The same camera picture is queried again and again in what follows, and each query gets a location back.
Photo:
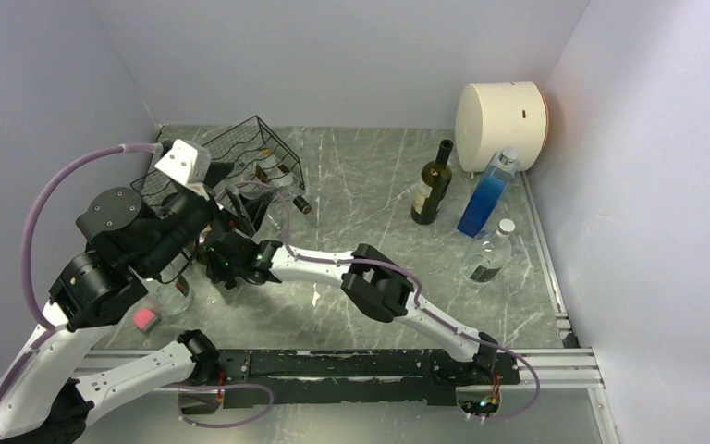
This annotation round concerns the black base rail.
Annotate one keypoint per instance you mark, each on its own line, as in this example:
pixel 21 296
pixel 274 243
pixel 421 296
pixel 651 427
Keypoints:
pixel 317 377

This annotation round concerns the black wire wine rack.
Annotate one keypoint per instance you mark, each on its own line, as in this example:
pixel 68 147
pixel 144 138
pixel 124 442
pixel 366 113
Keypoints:
pixel 250 150

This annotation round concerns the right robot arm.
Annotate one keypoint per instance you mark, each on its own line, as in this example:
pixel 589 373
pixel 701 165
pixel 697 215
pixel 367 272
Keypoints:
pixel 380 289

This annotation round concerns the clear bottle white cap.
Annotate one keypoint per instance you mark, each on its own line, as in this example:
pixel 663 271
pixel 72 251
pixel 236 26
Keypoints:
pixel 489 252

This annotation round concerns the cream cylindrical container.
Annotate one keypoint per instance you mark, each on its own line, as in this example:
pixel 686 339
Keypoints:
pixel 493 116

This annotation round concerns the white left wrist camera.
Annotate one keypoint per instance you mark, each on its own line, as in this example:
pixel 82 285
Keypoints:
pixel 182 162

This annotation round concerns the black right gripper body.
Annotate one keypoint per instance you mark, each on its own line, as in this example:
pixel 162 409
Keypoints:
pixel 223 270

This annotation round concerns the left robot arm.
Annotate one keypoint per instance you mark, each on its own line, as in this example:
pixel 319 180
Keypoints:
pixel 40 399

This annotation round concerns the green wine bottle black neck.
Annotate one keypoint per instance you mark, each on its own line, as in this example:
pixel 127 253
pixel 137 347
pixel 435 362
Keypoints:
pixel 436 176

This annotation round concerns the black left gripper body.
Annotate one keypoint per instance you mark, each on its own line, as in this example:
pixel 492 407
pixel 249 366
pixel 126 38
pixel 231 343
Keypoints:
pixel 200 213

